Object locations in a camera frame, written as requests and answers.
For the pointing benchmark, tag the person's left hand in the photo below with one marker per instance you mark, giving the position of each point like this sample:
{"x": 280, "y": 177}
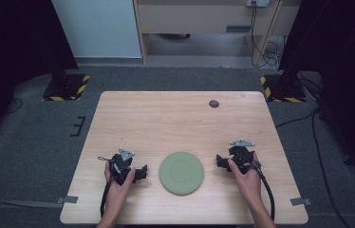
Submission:
{"x": 118, "y": 191}

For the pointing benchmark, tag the black curtain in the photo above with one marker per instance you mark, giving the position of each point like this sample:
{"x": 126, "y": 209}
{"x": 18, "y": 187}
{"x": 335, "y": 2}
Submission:
{"x": 340, "y": 63}
{"x": 14, "y": 47}

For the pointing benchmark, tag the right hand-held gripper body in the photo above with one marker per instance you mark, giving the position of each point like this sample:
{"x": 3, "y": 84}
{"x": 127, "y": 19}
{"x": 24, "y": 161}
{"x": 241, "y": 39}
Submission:
{"x": 241, "y": 155}

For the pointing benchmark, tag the white partition panel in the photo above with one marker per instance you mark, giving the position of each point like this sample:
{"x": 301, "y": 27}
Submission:
{"x": 96, "y": 28}

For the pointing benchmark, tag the light wooden desk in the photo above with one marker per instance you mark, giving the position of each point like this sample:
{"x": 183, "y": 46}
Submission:
{"x": 197, "y": 17}

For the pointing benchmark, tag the black stand base striped edge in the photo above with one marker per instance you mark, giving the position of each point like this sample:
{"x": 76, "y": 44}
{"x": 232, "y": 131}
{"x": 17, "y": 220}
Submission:
{"x": 66, "y": 87}
{"x": 281, "y": 90}

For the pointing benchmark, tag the grey round table grommet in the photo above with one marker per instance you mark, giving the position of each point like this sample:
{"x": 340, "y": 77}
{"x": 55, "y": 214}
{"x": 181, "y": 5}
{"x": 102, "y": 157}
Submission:
{"x": 214, "y": 103}

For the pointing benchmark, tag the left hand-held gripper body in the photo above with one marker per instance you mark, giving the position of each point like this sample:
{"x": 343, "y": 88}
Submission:
{"x": 121, "y": 165}

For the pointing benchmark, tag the person's right hand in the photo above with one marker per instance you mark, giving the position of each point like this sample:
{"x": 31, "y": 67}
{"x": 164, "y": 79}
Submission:
{"x": 248, "y": 185}

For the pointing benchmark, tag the grey wall socket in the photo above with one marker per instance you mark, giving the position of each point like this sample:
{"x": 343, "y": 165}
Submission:
{"x": 257, "y": 2}

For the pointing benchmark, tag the grey tape strip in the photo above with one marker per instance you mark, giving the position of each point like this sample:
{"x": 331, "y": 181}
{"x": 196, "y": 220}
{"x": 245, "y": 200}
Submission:
{"x": 68, "y": 199}
{"x": 300, "y": 201}

